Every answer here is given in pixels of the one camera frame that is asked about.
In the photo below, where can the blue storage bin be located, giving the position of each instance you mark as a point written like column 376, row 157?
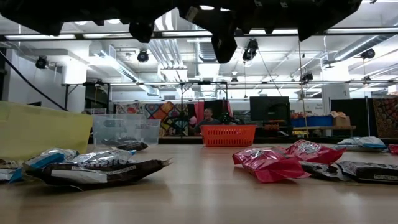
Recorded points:
column 314, row 121

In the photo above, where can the clear plastic bin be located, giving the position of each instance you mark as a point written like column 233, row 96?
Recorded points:
column 149, row 130

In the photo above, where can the black aluminium rig frame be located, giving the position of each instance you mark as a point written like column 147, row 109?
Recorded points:
column 280, row 140

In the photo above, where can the black monitor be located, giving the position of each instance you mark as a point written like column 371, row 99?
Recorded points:
column 269, row 109

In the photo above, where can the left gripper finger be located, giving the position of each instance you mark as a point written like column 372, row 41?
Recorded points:
column 141, row 32

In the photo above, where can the red Kit Kat candy bar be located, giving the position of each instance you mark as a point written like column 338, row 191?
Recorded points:
column 394, row 149
column 314, row 151
column 267, row 165

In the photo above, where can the black shelving unit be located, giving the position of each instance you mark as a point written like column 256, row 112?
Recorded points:
column 96, row 96

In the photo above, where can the silver ceiling air duct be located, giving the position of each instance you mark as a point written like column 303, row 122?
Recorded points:
column 209, row 51
column 360, row 46

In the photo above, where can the brown patterned tapestry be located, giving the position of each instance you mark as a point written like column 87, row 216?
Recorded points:
column 385, row 118

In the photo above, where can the yellow translucent plastic bin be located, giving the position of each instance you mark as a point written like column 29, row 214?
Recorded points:
column 43, row 130

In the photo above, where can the black desk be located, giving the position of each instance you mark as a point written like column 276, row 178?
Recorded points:
column 280, row 130

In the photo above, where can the blue white Hershey's candy bar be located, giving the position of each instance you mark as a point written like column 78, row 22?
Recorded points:
column 102, row 156
column 367, row 142
column 46, row 158

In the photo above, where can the red curtain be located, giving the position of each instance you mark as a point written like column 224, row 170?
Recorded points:
column 199, row 112

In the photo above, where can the colourful patchwork quilt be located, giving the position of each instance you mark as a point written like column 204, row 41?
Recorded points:
column 168, row 113

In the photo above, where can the orange plastic basket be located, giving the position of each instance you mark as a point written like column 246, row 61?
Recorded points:
column 228, row 136

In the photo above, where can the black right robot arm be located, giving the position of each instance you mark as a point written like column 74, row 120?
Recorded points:
column 311, row 15

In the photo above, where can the black pipe backdrop stand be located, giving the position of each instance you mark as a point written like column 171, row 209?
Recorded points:
column 205, row 82

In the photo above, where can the person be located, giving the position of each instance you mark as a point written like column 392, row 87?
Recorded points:
column 207, row 121

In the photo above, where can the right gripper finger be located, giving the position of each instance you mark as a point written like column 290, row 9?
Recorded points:
column 224, row 49

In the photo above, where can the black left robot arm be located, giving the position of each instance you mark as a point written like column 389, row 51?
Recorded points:
column 46, row 12

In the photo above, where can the cardboard box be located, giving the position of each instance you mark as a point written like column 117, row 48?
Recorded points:
column 342, row 121

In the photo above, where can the black partition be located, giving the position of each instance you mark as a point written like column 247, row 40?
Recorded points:
column 357, row 112

